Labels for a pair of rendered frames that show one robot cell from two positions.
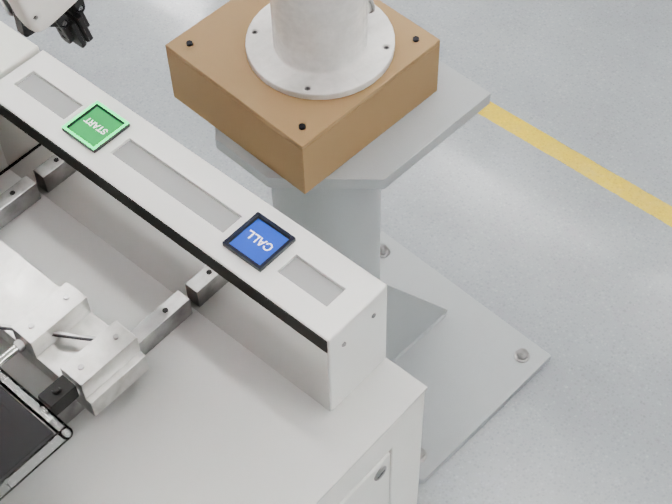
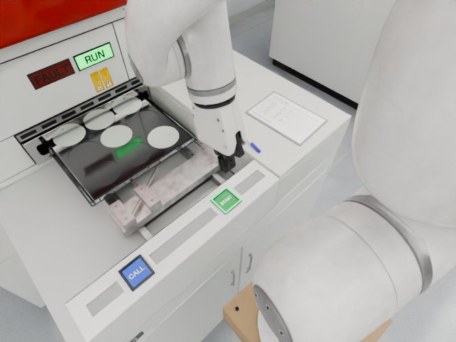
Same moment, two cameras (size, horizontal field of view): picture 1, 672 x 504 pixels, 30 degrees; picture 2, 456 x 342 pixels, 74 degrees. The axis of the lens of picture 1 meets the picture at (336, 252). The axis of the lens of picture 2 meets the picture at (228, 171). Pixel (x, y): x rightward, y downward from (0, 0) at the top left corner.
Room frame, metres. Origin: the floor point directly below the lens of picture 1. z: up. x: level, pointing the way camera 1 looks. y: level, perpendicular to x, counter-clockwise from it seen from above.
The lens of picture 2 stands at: (1.03, -0.13, 1.59)
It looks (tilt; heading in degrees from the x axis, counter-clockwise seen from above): 52 degrees down; 94
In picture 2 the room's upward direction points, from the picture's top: straight up
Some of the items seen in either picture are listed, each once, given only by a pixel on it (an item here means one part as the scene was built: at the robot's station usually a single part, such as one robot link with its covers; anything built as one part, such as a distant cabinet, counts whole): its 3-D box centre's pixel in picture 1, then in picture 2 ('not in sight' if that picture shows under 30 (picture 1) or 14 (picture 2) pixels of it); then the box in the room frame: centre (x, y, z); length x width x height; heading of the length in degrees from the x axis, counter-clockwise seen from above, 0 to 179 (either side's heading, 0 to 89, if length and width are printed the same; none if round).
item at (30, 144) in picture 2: not in sight; (94, 121); (0.53, 0.61, 0.89); 0.44 x 0.02 x 0.10; 47
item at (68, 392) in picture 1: (58, 394); (110, 200); (0.69, 0.29, 0.90); 0.04 x 0.02 x 0.03; 137
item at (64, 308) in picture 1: (51, 318); (147, 197); (0.78, 0.31, 0.89); 0.08 x 0.03 x 0.03; 137
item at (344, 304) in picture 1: (180, 221); (189, 245); (0.92, 0.18, 0.89); 0.55 x 0.09 x 0.14; 47
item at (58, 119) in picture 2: not in sight; (87, 105); (0.53, 0.61, 0.96); 0.44 x 0.01 x 0.02; 47
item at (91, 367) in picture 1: (100, 358); (122, 214); (0.73, 0.25, 0.89); 0.08 x 0.03 x 0.03; 137
